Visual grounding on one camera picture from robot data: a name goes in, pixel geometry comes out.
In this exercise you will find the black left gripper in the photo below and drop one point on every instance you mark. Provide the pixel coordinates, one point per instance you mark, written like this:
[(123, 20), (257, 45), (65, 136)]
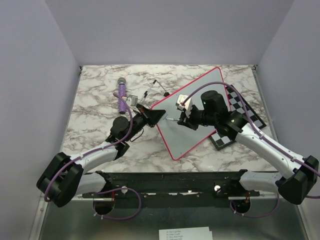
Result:
[(151, 117)]

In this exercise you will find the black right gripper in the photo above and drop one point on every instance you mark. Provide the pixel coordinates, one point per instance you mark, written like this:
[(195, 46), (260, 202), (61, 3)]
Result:
[(188, 122)]

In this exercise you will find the white blue whiteboard marker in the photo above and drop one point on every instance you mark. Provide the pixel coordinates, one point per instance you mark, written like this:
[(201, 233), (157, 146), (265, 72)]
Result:
[(172, 119)]

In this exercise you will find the pink framed whiteboard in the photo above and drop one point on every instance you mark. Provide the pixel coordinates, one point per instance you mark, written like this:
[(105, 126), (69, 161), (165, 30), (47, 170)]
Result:
[(189, 111)]

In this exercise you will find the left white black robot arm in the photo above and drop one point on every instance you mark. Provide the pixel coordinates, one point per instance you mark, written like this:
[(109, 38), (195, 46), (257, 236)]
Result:
[(67, 176)]

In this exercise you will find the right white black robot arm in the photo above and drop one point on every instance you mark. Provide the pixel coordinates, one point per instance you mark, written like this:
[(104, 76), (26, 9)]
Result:
[(296, 174)]

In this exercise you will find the black whiteboard stand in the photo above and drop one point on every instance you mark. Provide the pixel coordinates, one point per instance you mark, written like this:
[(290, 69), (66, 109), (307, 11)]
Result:
[(151, 90)]

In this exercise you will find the purple toy microphone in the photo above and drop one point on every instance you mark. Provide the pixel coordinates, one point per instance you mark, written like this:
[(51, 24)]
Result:
[(121, 93)]

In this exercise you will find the white instruction paper sheet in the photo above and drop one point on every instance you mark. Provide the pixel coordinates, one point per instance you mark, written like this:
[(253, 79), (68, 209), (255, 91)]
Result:
[(193, 233)]

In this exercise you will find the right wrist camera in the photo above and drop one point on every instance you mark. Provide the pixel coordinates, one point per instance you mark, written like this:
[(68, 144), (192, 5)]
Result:
[(183, 104)]

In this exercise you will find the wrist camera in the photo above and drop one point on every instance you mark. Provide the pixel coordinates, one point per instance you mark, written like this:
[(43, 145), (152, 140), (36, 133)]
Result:
[(183, 104), (132, 100)]

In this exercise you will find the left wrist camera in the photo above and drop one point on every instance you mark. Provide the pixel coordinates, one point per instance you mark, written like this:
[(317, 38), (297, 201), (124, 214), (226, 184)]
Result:
[(132, 100)]

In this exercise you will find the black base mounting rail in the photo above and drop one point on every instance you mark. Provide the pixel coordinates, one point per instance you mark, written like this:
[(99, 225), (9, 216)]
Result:
[(171, 190)]

